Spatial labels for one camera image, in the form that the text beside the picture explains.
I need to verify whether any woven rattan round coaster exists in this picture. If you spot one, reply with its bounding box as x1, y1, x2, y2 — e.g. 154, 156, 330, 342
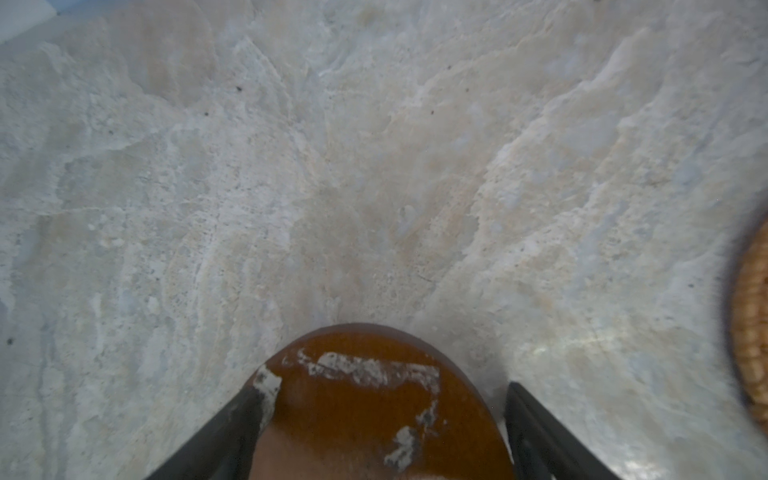
730, 221, 767, 434

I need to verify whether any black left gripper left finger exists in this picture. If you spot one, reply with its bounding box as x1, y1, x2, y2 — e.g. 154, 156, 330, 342
149, 387, 264, 480

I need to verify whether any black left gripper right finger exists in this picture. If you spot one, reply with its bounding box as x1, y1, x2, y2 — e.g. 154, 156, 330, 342
505, 382, 619, 480

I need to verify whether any dark glossy wooden round coaster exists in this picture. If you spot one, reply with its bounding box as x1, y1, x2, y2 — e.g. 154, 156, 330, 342
249, 324, 515, 479

